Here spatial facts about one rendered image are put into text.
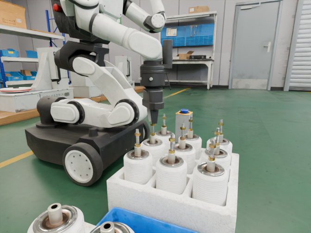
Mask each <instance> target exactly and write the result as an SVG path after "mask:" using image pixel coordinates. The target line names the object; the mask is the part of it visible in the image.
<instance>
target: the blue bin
mask: <svg viewBox="0 0 311 233"><path fill-rule="evenodd" d="M107 221H111V222H120V223H123V224H126V225H127V226H129V227H130V228H131V229H132V230H133V231H134V233H199V232H196V231H193V230H190V229H186V228H183V227H180V226H177V225H173V224H170V223H167V222H164V221H161V220H157V219H154V218H151V217H148V216H145V215H141V214H138V213H135V212H132V211H129V210H126V209H123V208H119V207H113V208H111V209H110V210H109V212H108V213H107V214H106V215H105V216H104V217H103V218H102V219H101V221H100V222H99V223H98V224H97V225H96V226H99V225H101V224H103V223H104V222H107Z"/></svg>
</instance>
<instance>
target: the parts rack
mask: <svg viewBox="0 0 311 233"><path fill-rule="evenodd" d="M45 12H46V19H47V27H48V32H50V22H49V20H51V19H54V18H51V19H49V14H48V10H45ZM0 33H3V34H9V35H16V36H22V37H30V38H36V39H43V40H49V43H50V46H51V47H52V43H53V42H52V40H53V39H51V38H55V39H62V40H63V45H64V44H65V34H64V33H62V36H59V35H53V34H49V33H43V32H39V31H32V30H27V29H22V28H17V27H11V26H7V25H0ZM53 44H54V43H53ZM54 45H55V44H54ZM55 46H56V45H55ZM56 47H57V46H56ZM3 61H11V62H38V58H21V57H3V56H1V51H0V71H1V76H2V79H0V80H2V81H0V83H1V84H3V86H4V88H7V87H8V86H7V85H19V84H32V83H34V80H21V81H6V76H5V71H4V66H3ZM67 73H68V84H69V85H70V81H69V72H68V70H67Z"/></svg>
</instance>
